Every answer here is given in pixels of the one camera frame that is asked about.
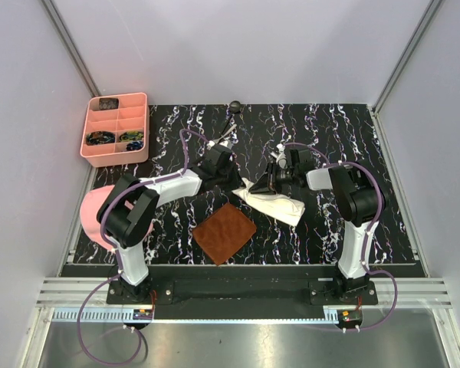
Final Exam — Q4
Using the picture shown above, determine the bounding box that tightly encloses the pink baseball cap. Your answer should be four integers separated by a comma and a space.
80, 185, 133, 253

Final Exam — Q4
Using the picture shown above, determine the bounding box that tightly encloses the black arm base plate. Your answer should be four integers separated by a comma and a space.
107, 265, 379, 323

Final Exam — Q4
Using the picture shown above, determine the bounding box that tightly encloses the white cloth napkin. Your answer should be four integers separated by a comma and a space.
232, 178, 305, 226

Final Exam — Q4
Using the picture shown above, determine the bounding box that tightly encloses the purple cable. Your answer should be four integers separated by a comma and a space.
78, 129, 215, 361
278, 142, 399, 333

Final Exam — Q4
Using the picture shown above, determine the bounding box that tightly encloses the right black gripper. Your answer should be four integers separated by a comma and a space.
249, 161, 298, 196

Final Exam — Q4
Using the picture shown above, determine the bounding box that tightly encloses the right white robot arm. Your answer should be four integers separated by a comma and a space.
249, 143, 389, 304

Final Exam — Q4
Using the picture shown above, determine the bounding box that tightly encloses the brown folded cloth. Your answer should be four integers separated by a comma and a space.
192, 203, 257, 265

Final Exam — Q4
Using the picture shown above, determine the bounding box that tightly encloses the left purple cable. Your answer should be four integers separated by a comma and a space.
78, 129, 215, 361

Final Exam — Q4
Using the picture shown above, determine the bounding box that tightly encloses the black spoon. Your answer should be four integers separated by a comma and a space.
221, 100, 242, 135

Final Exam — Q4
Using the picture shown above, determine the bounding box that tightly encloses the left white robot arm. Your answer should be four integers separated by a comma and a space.
97, 140, 244, 304

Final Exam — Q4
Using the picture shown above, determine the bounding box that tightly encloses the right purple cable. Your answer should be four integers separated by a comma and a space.
278, 142, 399, 333

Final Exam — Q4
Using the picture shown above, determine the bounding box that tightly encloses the pink divided organizer tray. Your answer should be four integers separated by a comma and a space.
80, 92, 150, 168

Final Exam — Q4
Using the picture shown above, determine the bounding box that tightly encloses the black marble patterned mat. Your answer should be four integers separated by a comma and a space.
89, 103, 424, 278

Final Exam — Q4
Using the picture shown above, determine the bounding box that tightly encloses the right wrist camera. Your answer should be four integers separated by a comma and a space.
273, 144, 315, 171

